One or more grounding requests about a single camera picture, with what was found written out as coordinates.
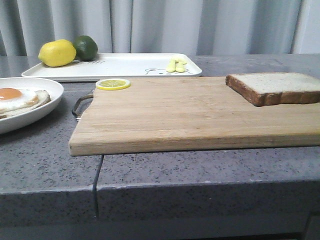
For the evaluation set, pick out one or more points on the yellow-green small utensil left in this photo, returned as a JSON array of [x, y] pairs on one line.
[[171, 67]]

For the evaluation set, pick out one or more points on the fried egg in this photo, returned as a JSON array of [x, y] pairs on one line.
[[14, 99]]

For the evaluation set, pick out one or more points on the white rectangular tray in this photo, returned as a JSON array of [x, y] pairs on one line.
[[115, 65]]

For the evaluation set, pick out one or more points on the yellow-green small utensil right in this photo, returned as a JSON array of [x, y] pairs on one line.
[[180, 66]]

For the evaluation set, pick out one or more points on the wooden cutting board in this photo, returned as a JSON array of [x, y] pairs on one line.
[[188, 113]]

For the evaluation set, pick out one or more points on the white bread slice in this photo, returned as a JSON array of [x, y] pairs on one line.
[[274, 88]]

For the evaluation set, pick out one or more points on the green lime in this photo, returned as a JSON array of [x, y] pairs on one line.
[[86, 48]]

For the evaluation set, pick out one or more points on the yellow lemon slice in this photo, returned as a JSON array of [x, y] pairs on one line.
[[113, 84]]

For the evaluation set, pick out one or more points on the grey curtain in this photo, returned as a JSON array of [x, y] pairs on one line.
[[191, 27]]

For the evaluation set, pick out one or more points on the yellow-green small utensil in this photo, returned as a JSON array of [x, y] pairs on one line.
[[171, 67], [180, 66]]

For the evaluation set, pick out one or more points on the white round plate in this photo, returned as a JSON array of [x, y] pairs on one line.
[[54, 89]]

